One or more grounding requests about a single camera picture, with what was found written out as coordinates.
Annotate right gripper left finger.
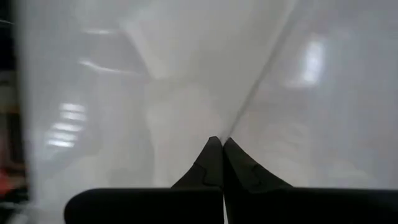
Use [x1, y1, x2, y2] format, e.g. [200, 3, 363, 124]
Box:
[170, 136, 224, 189]

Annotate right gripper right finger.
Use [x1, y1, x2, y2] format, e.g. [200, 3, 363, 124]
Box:
[223, 137, 294, 189]

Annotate white garment with label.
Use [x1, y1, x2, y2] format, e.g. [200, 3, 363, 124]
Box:
[77, 0, 298, 190]

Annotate black aluminium table frame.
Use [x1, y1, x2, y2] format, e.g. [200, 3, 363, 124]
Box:
[0, 0, 16, 73]

